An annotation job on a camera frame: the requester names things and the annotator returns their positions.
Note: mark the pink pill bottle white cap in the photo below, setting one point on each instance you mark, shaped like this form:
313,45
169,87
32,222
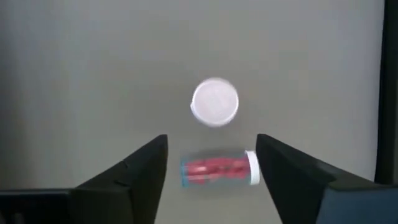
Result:
214,102

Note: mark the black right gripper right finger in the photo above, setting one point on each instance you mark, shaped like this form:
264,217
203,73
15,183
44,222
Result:
289,186

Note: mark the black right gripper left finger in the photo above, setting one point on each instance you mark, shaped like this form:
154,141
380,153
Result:
133,186

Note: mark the blue pill bottle red pills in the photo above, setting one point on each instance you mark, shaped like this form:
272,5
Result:
217,169

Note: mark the black aluminium table frame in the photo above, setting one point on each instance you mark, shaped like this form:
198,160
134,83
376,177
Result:
388,93

